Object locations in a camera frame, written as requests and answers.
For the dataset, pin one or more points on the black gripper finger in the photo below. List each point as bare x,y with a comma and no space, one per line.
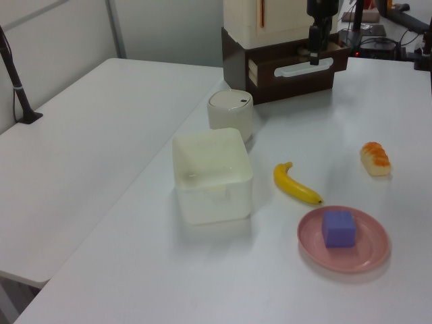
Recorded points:
324,33
314,44

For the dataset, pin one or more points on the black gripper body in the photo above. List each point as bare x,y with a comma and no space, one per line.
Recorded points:
322,7

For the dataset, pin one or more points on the dark brown drawer cabinet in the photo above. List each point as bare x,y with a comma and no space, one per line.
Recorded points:
234,60

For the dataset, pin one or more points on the black electronics box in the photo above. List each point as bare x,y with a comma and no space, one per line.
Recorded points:
378,50

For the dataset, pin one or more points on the cream plastic storage box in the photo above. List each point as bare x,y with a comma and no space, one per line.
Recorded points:
243,20

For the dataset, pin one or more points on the black table clamp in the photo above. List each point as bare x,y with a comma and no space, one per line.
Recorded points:
423,54

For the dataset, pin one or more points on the small round white trash can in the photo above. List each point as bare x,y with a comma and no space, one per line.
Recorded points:
229,118

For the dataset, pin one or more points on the orange striped toy bread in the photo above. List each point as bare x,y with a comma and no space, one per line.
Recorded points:
374,162

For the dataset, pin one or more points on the yellow toy banana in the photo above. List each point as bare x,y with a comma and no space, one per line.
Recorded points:
293,187

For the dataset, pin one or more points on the purple cube block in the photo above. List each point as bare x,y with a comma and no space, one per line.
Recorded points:
339,230

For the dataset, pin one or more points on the white square plastic bin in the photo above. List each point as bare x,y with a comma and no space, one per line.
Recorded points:
216,206

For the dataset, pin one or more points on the pink plastic plate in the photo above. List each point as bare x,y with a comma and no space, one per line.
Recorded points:
371,256

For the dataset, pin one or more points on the black vertical stand post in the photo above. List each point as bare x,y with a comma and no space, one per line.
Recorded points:
357,20

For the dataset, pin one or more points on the black camera stand pole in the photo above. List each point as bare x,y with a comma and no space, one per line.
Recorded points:
21,98

